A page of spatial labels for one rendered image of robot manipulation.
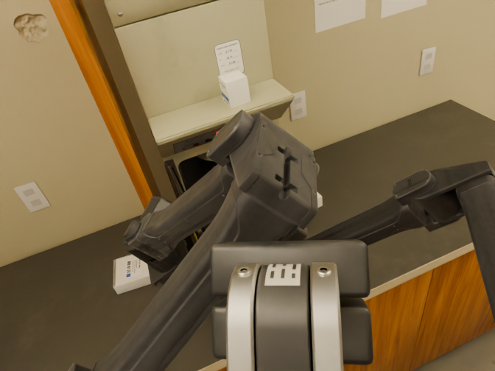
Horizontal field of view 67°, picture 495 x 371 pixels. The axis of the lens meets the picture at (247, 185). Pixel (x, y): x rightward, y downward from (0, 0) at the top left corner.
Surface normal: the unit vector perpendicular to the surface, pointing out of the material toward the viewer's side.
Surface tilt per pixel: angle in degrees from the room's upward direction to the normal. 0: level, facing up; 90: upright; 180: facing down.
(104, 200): 90
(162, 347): 74
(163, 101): 90
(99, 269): 0
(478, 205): 42
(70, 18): 90
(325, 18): 90
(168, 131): 0
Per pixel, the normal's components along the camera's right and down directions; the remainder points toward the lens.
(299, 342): -0.19, -0.10
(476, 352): -0.16, -0.76
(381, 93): 0.36, 0.54
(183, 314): 0.13, 0.37
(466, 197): -0.79, -0.38
